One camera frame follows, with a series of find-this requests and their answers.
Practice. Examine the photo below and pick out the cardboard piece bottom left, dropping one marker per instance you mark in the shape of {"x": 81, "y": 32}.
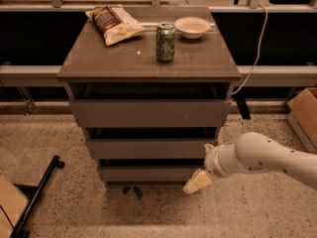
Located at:
{"x": 13, "y": 203}

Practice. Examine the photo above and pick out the white bowl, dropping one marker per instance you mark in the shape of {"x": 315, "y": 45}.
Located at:
{"x": 192, "y": 27}

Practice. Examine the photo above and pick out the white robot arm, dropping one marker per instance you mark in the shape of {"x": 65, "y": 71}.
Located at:
{"x": 253, "y": 153}

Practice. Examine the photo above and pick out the cardboard box right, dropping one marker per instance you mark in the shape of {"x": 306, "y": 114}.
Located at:
{"x": 303, "y": 117}

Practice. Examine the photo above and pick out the grey drawer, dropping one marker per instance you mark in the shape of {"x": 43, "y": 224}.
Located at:
{"x": 148, "y": 149}
{"x": 143, "y": 174}
{"x": 149, "y": 113}

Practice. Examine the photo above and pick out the grey drawer cabinet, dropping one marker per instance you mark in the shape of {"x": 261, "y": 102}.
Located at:
{"x": 202, "y": 69}

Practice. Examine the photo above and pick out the brown chip bag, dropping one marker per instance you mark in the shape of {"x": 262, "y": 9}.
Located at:
{"x": 115, "y": 24}

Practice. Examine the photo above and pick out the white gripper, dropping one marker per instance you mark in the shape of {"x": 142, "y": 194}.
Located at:
{"x": 212, "y": 163}

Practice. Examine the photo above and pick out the black rolling stand leg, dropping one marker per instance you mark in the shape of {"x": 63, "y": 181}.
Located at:
{"x": 33, "y": 194}

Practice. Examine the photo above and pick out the grey middle drawer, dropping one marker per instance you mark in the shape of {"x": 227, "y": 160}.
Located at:
{"x": 148, "y": 149}

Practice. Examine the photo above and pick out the green soda can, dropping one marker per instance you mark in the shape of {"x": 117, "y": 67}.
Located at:
{"x": 165, "y": 41}

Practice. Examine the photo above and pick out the grey top drawer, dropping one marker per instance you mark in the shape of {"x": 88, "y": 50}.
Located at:
{"x": 149, "y": 113}

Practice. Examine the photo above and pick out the grey bottom drawer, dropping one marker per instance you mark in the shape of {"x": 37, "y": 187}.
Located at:
{"x": 143, "y": 174}

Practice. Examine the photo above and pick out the black bracket under rail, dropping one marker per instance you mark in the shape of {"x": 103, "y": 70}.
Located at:
{"x": 240, "y": 99}

